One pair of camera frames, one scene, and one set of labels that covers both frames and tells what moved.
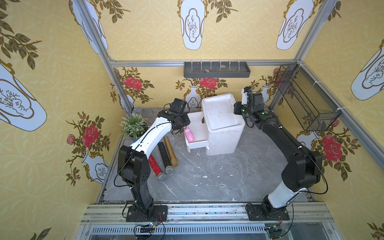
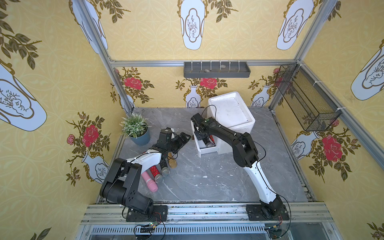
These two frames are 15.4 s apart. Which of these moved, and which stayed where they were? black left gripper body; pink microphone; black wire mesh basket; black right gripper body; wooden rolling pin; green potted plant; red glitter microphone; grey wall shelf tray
Moved: black right gripper body; pink microphone; black left gripper body
Stayed: wooden rolling pin; red glitter microphone; green potted plant; grey wall shelf tray; black wire mesh basket
